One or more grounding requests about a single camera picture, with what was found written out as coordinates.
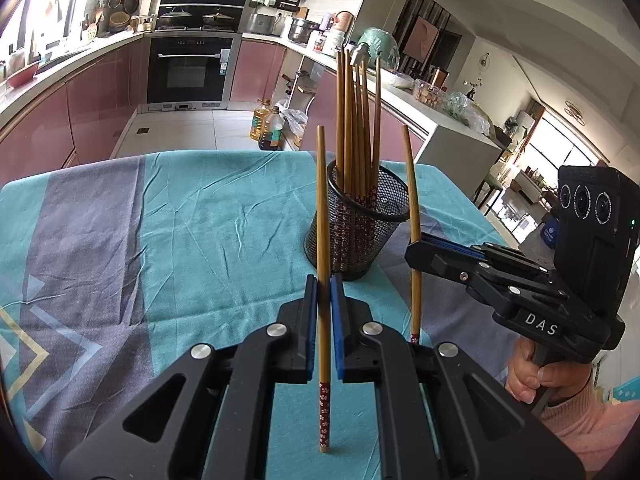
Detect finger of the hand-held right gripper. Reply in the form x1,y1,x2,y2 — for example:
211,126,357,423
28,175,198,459
420,232,561,286
405,241,582,320

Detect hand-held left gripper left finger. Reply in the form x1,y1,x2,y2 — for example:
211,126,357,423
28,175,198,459
60,274,321,480

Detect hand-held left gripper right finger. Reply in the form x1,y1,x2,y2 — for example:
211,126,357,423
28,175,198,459
330,272,586,480

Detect black mesh holder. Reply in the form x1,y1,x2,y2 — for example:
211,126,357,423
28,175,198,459
303,159,411,282

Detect brown wooden chopstick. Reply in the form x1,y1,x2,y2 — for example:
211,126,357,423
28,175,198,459
316,126,334,454
401,125,422,345

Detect bunch of wooden chopsticks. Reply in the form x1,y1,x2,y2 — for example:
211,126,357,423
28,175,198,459
335,49,383,271

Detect person's right hand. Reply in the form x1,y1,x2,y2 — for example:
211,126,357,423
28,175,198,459
505,337,594,407

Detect living room window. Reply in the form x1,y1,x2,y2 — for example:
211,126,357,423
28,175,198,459
530,110,611,171

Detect crumpled plastic bag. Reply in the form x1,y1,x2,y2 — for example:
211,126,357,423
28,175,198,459
445,91,493,133

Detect teal and grey tablecloth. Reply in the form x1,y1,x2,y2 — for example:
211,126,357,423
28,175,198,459
0,149,543,480

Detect clear food container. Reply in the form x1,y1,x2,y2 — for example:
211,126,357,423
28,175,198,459
412,79,448,111

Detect dark oil bottle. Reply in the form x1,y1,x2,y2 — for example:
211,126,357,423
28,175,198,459
258,106,285,152

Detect clear plastic bag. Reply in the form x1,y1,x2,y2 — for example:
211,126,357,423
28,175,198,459
275,100,308,148

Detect yellow oil bottle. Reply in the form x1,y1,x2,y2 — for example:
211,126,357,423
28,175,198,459
250,100,272,142

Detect green quilted cover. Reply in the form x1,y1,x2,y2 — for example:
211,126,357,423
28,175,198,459
356,27,401,73

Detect white plastic jar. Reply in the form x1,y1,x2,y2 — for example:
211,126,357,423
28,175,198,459
322,30,346,58

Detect steel steamer pot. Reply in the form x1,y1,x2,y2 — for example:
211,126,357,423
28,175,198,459
287,17,318,43

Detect pink base cabinets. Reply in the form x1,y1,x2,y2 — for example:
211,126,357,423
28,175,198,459
235,40,431,166
0,37,151,176

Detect black built-in oven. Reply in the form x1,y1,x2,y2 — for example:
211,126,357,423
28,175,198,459
146,35,236,106

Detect silver toaster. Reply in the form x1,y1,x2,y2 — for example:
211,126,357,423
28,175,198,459
247,12,277,36

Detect steel pot with lid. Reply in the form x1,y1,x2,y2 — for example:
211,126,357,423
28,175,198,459
201,9,236,28

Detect black wok with lid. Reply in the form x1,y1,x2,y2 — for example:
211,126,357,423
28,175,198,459
159,6,193,28

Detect black range hood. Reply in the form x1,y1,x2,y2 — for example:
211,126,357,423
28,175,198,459
159,0,249,31

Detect pink bowl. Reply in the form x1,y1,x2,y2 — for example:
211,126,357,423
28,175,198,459
5,60,41,88

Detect kitchen window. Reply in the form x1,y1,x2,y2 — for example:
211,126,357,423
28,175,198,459
0,0,88,58

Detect framed wall picture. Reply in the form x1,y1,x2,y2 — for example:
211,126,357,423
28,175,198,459
402,15,441,61

